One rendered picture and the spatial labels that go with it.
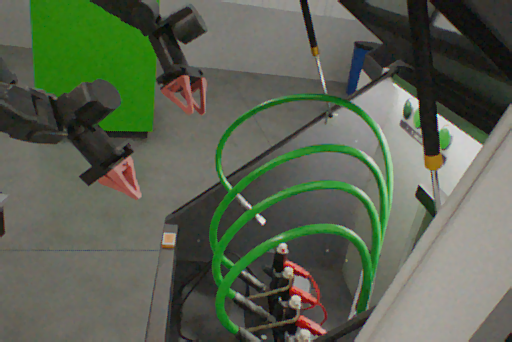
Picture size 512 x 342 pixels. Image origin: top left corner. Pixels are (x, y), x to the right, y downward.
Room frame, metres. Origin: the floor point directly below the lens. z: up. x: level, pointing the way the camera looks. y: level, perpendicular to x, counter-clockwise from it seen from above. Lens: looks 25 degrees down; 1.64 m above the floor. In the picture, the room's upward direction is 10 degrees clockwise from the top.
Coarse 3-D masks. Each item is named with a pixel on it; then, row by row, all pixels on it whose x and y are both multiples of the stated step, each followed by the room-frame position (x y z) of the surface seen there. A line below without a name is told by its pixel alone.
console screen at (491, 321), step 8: (504, 296) 0.32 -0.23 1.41; (496, 304) 0.32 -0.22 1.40; (504, 304) 0.32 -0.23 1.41; (496, 312) 0.32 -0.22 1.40; (504, 312) 0.31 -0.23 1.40; (488, 320) 0.32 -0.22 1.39; (496, 320) 0.31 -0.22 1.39; (504, 320) 0.31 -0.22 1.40; (480, 328) 0.32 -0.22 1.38; (488, 328) 0.32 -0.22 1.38; (496, 328) 0.31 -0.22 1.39; (504, 328) 0.30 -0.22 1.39; (472, 336) 0.32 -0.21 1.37; (480, 336) 0.32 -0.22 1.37; (488, 336) 0.31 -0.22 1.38; (496, 336) 0.31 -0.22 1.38; (504, 336) 0.30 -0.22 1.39
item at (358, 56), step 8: (360, 48) 6.80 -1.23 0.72; (368, 48) 6.70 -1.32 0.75; (352, 56) 6.99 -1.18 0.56; (360, 56) 6.77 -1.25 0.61; (352, 64) 6.90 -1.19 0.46; (360, 64) 6.76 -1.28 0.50; (352, 72) 6.86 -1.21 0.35; (360, 72) 6.75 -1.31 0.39; (352, 80) 6.83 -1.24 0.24; (352, 88) 6.81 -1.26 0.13
